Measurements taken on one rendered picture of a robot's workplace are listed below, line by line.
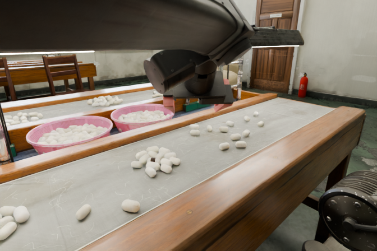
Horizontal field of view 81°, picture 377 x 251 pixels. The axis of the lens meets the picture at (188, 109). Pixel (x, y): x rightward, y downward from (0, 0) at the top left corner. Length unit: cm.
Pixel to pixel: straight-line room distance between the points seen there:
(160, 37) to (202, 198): 36
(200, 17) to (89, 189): 48
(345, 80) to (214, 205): 452
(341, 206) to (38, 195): 62
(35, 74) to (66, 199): 275
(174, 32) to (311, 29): 482
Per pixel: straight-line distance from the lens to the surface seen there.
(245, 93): 153
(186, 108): 125
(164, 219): 43
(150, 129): 79
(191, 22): 17
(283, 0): 517
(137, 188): 55
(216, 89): 43
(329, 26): 489
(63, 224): 51
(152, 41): 16
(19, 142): 101
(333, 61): 486
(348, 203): 54
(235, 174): 54
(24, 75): 322
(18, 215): 54
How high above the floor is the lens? 106
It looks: 17 degrees down
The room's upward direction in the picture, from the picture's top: straight up
